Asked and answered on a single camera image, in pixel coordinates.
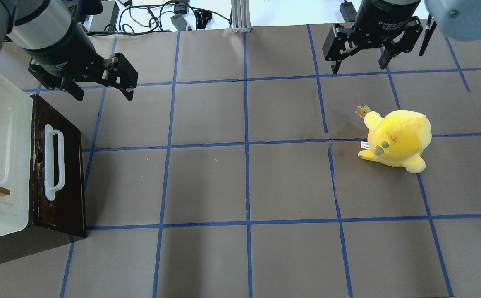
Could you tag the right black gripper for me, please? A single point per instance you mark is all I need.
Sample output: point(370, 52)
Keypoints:
point(383, 18)

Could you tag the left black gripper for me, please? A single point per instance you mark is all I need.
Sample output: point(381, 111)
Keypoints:
point(61, 50)

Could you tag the white drawer handle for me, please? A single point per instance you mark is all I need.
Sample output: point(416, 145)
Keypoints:
point(54, 162)

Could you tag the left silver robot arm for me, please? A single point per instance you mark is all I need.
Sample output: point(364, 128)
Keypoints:
point(14, 13)

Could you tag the dark wooden drawer cabinet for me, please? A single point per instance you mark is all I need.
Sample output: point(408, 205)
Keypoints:
point(56, 212)

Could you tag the black power adapter brick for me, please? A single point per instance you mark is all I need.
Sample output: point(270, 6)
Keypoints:
point(105, 21)

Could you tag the cream plastic storage box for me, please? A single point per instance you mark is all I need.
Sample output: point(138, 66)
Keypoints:
point(16, 114)

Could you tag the yellow plush toy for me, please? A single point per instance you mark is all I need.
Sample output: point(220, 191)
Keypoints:
point(397, 139)

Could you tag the aluminium frame post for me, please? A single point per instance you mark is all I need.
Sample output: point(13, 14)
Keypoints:
point(240, 16)

